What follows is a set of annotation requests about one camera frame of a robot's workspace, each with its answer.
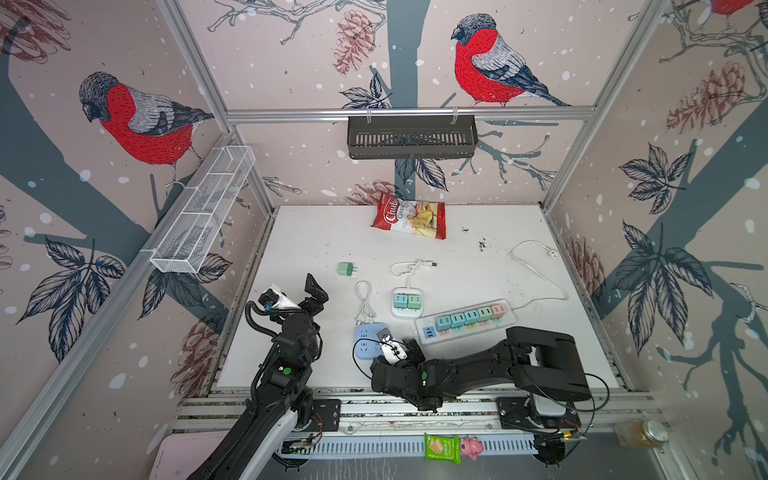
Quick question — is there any blue charger plug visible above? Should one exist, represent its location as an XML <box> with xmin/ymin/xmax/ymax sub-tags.
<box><xmin>450</xmin><ymin>312</ymin><xmax>466</xmax><ymax>329</ymax></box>
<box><xmin>393</xmin><ymin>294</ymin><xmax>409</xmax><ymax>309</ymax></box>

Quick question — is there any red white chips bag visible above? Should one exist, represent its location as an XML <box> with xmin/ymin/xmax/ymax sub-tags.
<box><xmin>372</xmin><ymin>194</ymin><xmax>447</xmax><ymax>240</ymax></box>

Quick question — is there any green charger plug spare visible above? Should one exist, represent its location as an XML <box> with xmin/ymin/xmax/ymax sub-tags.
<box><xmin>337</xmin><ymin>262</ymin><xmax>356</xmax><ymax>277</ymax></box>

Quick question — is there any green charger plug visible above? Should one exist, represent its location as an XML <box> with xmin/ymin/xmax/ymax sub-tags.
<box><xmin>477</xmin><ymin>307</ymin><xmax>493</xmax><ymax>322</ymax></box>
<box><xmin>407</xmin><ymin>293</ymin><xmax>423</xmax><ymax>310</ymax></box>

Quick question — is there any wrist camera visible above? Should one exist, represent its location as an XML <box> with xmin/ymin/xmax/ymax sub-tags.
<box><xmin>257</xmin><ymin>285</ymin><xmax>299</xmax><ymax>311</ymax></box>
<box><xmin>380</xmin><ymin>335</ymin><xmax>408</xmax><ymax>366</ymax></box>

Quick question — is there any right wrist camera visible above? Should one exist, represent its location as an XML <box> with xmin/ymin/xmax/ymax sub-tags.
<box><xmin>380</xmin><ymin>335</ymin><xmax>408</xmax><ymax>366</ymax></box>

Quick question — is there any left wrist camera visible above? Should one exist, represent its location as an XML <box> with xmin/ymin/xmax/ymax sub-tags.
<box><xmin>257</xmin><ymin>285</ymin><xmax>299</xmax><ymax>311</ymax></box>

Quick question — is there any long white pastel power strip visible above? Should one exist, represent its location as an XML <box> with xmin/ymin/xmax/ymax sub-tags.
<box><xmin>414</xmin><ymin>299</ymin><xmax>518</xmax><ymax>346</ymax></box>

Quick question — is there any blue strip coiled cable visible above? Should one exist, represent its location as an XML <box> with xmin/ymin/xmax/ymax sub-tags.
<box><xmin>352</xmin><ymin>280</ymin><xmax>378</xmax><ymax>326</ymax></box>

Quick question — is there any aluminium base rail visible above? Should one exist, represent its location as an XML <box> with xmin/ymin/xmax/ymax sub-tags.
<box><xmin>173</xmin><ymin>386</ymin><xmax>667</xmax><ymax>460</ymax></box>

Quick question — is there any white square power strip cable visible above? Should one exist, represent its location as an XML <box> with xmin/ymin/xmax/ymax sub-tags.
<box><xmin>388</xmin><ymin>258</ymin><xmax>439</xmax><ymax>290</ymax></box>

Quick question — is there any pink tray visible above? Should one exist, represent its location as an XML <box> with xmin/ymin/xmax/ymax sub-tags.
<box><xmin>149</xmin><ymin>431</ymin><xmax>227</xmax><ymax>480</ymax></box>

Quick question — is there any blue square power strip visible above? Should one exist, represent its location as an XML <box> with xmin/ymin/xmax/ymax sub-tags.
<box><xmin>353</xmin><ymin>322</ymin><xmax>390</xmax><ymax>360</ymax></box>

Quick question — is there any aluminium frame post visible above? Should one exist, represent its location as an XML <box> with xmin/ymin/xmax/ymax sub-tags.
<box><xmin>541</xmin><ymin>0</ymin><xmax>668</xmax><ymax>214</ymax></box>
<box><xmin>157</xmin><ymin>0</ymin><xmax>277</xmax><ymax>217</ymax></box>

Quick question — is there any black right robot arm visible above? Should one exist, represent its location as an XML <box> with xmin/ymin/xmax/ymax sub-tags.
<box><xmin>369</xmin><ymin>327</ymin><xmax>593</xmax><ymax>435</ymax></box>

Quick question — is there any long strip white cable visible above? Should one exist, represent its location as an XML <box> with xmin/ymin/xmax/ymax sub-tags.
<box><xmin>508</xmin><ymin>239</ymin><xmax>570</xmax><ymax>313</ymax></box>

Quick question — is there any pink charger plug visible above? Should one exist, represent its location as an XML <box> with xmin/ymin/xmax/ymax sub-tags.
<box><xmin>491</xmin><ymin>304</ymin><xmax>507</xmax><ymax>320</ymax></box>

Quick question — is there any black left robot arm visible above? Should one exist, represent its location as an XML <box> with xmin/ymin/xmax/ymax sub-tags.
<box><xmin>189</xmin><ymin>274</ymin><xmax>329</xmax><ymax>479</ymax></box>

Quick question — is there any green snack packet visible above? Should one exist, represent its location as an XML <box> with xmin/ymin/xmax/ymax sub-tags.
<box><xmin>424</xmin><ymin>434</ymin><xmax>461</xmax><ymax>465</ymax></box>

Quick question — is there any aluminium frame post back left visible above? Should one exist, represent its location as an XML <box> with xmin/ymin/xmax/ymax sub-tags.
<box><xmin>157</xmin><ymin>0</ymin><xmax>277</xmax><ymax>217</ymax></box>

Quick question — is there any aluminium frame post back right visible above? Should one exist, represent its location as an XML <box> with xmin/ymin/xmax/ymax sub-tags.
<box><xmin>541</xmin><ymin>0</ymin><xmax>668</xmax><ymax>214</ymax></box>

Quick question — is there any pink pig toy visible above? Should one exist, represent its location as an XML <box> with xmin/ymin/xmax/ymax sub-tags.
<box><xmin>459</xmin><ymin>436</ymin><xmax>484</xmax><ymax>461</ymax></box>

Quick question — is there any teal charger plug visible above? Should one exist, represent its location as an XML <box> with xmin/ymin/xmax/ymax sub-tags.
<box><xmin>435</xmin><ymin>315</ymin><xmax>452</xmax><ymax>332</ymax></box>
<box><xmin>463</xmin><ymin>309</ymin><xmax>478</xmax><ymax>326</ymax></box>

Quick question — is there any black hanging wire basket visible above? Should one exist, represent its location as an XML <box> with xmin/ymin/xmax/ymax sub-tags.
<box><xmin>347</xmin><ymin>115</ymin><xmax>478</xmax><ymax>160</ymax></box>

